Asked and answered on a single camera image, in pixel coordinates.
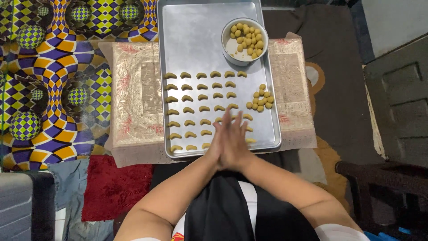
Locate person's left hand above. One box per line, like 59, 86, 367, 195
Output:
204, 121, 231, 172

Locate person's right hand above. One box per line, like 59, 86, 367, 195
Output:
219, 109, 256, 172

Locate rows of crescent dough pieces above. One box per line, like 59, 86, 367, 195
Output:
164, 70, 258, 153

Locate cluster of loose dough balls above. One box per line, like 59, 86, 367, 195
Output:
246, 84, 275, 113

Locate person's black garment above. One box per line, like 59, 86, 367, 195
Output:
183, 170, 321, 241

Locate round metal bowl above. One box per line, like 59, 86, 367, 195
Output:
221, 17, 269, 67

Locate gold embossed table cover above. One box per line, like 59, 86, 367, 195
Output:
98, 32, 318, 168

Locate heap of dough balls in bowl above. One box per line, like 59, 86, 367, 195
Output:
230, 22, 265, 60

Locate silver metal baking tray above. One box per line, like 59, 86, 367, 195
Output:
156, 0, 282, 159

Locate dark brown patterned rug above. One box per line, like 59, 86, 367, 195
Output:
261, 3, 385, 215

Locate red shaggy rug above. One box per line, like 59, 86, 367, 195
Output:
81, 154, 154, 222

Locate person's white shirt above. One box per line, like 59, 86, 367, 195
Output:
130, 180, 371, 241

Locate grey blue cloth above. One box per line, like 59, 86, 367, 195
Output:
48, 159, 115, 241

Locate dark wooden chair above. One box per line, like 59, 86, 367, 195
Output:
335, 160, 428, 241

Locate purple yellow checkered patterned mat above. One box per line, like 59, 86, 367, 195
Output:
0, 0, 160, 172

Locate dark panelled wooden door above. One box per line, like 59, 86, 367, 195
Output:
362, 33, 428, 168

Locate blue plastic object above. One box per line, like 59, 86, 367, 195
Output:
364, 227, 412, 241

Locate grey ribbed box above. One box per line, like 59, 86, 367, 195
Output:
0, 172, 56, 241

